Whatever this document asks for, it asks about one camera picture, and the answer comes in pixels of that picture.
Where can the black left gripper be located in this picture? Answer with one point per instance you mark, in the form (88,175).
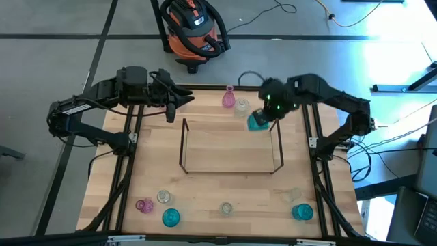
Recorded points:
(162,90)

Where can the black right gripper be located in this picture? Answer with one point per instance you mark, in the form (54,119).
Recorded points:
(276,99)

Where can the teal cut glass urn vase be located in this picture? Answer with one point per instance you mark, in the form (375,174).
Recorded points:
(253,126)

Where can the clear glass vase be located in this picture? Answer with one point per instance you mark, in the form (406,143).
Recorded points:
(226,208)
(241,108)
(164,197)
(292,194)

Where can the tall pink glass vase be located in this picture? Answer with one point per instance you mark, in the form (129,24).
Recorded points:
(228,100)

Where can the round teal glass vase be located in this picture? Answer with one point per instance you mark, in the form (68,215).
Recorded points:
(302,212)
(170,217)

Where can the round pink glass vase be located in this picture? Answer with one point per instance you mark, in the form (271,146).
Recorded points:
(147,206)

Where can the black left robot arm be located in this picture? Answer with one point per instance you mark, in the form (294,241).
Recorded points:
(75,109)

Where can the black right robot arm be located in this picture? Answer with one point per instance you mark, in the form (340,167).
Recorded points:
(355,106)

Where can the orange and black shop vacuum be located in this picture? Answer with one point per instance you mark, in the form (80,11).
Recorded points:
(191,41)

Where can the black desk foot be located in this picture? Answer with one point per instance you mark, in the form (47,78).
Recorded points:
(392,88)

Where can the silver bar clamp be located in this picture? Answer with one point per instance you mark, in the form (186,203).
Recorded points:
(315,243)
(126,238)

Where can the dark desk foot bar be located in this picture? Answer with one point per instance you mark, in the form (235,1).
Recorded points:
(382,187)

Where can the grey chair base leg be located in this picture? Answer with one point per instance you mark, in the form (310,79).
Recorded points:
(12,152)

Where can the black keypad device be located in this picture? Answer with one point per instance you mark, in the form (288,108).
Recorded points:
(428,218)

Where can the black aluminium table frame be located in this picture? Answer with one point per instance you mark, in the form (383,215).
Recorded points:
(208,87)

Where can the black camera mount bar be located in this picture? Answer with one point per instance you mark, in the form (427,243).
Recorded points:
(205,240)

